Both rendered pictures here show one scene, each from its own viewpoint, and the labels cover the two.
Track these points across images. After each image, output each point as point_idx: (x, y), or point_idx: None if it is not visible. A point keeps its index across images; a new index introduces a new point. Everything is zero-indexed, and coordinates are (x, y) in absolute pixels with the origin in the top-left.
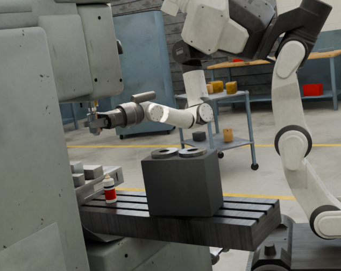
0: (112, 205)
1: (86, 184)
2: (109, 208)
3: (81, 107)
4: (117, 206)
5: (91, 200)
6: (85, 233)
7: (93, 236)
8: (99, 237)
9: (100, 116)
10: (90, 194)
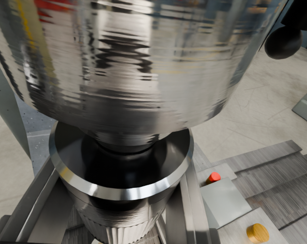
0: (86, 241)
1: (161, 218)
2: (75, 223)
3: (265, 48)
4: (65, 241)
5: (155, 231)
6: (46, 148)
7: (43, 160)
8: (33, 164)
9: (70, 196)
10: (161, 231)
